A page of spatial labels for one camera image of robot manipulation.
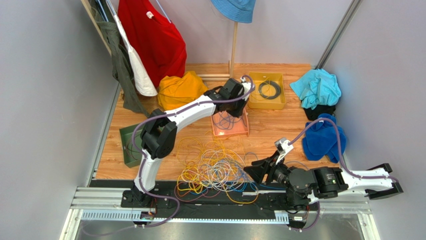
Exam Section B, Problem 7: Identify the yellow cable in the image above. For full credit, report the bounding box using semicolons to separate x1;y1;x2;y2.
174;131;260;205

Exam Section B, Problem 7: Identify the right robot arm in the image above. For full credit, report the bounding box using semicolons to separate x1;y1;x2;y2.
243;152;403;211

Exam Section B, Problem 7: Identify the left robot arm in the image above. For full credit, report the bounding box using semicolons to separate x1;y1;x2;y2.
121;75;256;208

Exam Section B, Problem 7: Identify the pink plastic tray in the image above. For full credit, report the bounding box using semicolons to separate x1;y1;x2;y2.
210;109;250;138

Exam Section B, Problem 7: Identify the yellow plastic tray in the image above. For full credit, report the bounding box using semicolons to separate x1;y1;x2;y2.
248;71;287;110

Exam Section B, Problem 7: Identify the wooden hat stand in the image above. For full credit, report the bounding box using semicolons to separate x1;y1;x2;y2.
199;21;239;82

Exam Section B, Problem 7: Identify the dark blue towel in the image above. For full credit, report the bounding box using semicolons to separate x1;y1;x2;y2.
302;120;340;164

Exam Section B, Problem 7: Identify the black cloth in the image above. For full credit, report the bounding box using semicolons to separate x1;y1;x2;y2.
303;105;336;121

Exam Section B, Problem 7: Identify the yellow shirt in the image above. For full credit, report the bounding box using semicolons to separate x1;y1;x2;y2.
157;70;209;111

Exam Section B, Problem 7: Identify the cyan cloth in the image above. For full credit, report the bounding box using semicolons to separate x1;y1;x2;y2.
289;69;342;110

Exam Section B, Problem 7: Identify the white garment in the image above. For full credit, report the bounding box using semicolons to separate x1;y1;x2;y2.
113;14;158;97

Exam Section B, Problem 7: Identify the blue bucket hat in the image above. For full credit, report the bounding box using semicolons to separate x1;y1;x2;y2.
210;0;256;24

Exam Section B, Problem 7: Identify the red shirt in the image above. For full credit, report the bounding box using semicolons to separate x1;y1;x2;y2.
118;0;187;88

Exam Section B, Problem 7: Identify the green plastic tray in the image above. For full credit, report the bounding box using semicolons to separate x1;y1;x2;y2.
119;124;142;168

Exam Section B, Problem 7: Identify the olive green garment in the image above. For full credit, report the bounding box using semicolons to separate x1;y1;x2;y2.
89;0;149;117

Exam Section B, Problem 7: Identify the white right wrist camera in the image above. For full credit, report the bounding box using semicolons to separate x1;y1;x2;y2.
274;137;294;165

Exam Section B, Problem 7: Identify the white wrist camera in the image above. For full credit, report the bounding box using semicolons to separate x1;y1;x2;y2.
241;81;255;101
274;137;294;165

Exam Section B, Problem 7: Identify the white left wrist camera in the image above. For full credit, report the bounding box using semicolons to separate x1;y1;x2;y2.
241;81;255;101

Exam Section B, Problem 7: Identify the white cable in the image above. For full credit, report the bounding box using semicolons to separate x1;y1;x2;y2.
177;148;251;192

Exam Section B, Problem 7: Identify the black coiled cable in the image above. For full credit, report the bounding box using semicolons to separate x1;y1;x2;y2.
258;80;282;100

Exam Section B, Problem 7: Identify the dark cable in green tray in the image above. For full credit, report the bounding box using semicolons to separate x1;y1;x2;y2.
125;133;144;161

